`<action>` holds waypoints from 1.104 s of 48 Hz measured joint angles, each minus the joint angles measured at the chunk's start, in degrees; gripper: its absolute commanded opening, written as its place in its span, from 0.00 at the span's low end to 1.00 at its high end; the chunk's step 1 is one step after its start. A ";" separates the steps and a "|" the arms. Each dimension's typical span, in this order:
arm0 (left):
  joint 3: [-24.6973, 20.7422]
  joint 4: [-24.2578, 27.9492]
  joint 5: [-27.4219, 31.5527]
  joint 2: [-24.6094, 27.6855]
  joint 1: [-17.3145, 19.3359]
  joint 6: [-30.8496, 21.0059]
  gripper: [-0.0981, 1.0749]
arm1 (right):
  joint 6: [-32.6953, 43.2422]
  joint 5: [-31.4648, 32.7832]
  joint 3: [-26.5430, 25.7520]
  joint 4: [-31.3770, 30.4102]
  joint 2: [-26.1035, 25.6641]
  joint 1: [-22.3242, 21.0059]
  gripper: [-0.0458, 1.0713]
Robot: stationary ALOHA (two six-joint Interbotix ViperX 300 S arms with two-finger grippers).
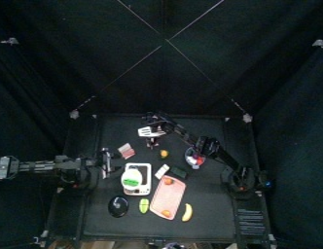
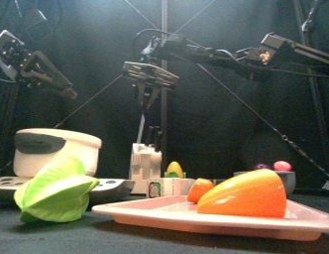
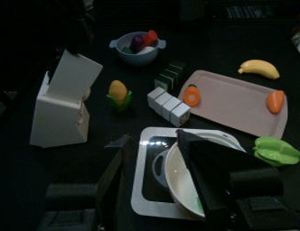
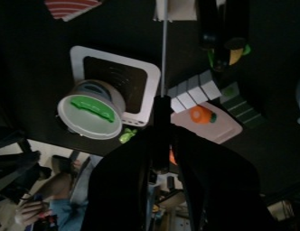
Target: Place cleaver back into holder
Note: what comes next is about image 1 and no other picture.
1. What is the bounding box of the green toy pea pod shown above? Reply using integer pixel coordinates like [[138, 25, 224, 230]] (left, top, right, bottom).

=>
[[138, 197, 152, 215]]

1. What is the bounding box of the pink cutting board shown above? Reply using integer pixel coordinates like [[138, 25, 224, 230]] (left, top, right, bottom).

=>
[[149, 174, 188, 222]]

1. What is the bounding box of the pale blue bowl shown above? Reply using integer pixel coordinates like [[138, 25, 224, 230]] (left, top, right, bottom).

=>
[[184, 147, 208, 170]]

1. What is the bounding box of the pink white striped toy block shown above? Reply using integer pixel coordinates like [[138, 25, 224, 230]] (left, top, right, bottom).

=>
[[117, 142, 137, 160]]

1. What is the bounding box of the thin white cord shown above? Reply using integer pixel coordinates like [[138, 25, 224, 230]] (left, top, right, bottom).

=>
[[116, 0, 248, 114], [74, 0, 225, 111]]

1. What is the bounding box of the black round bowl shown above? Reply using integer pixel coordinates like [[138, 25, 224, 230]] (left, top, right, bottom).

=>
[[108, 196, 130, 218]]

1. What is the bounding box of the dark green knife holder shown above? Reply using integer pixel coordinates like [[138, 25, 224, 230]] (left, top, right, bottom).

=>
[[168, 165, 191, 180]]

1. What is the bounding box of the white rectangular box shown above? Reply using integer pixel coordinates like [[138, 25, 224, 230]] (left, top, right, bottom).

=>
[[154, 163, 172, 180]]

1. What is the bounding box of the yellow toy banana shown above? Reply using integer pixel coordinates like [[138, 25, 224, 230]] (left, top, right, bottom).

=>
[[181, 202, 195, 223]]

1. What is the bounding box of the white kitchen scale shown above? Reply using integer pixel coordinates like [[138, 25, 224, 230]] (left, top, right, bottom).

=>
[[122, 162, 154, 196]]

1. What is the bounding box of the white round container green label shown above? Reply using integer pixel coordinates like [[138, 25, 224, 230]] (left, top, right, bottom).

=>
[[120, 168, 145, 190]]

